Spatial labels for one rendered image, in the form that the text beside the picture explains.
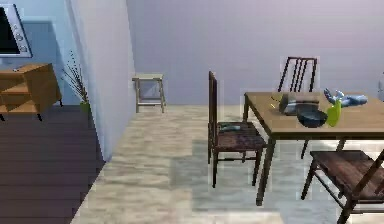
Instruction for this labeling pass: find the small grey remote control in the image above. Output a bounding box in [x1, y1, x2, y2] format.
[219, 123, 242, 132]

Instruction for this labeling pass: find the dark wooden dining chair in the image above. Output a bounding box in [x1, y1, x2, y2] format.
[300, 149, 384, 224]
[207, 70, 268, 189]
[277, 56, 318, 160]

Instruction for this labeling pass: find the small pale wooden stool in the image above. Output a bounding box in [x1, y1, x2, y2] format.
[131, 73, 167, 114]

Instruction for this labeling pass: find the twig plant in green pot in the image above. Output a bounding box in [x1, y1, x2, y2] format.
[62, 50, 92, 114]

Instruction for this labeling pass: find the dark blue bowl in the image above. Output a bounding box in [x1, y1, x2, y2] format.
[297, 109, 329, 129]

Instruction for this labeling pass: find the blue hand statue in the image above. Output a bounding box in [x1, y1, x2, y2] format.
[323, 87, 369, 108]

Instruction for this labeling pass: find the brown wooden dining table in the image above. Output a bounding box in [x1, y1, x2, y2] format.
[242, 91, 384, 207]

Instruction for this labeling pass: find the orange wooden tv stand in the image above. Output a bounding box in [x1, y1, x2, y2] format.
[0, 62, 64, 122]

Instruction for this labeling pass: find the silver framed television set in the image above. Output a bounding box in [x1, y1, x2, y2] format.
[0, 3, 33, 59]

